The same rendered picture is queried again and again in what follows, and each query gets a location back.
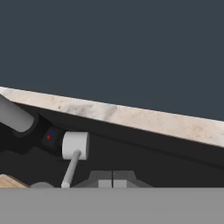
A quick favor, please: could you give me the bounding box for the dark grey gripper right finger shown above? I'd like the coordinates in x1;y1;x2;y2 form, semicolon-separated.
112;171;154;189

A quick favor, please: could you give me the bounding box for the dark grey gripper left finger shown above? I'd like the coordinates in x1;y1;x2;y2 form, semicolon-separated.
72;171;114;189

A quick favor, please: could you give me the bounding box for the black sink basin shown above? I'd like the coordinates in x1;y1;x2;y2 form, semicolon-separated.
0;101;224;189

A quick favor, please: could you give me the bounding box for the black faucet base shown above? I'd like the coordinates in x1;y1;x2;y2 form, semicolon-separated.
10;113;67;156

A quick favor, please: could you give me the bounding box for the wooden cutting board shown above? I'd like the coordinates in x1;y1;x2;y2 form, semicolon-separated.
0;173;30;189

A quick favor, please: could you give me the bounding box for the grey faucet spout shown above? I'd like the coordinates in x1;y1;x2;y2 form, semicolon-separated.
0;94;36;134

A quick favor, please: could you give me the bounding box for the small grey rounded object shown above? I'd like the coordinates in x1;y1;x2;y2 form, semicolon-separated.
29;181;55;189

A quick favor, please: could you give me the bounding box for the grey faucet lever handle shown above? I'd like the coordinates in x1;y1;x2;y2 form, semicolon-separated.
59;130;90;189

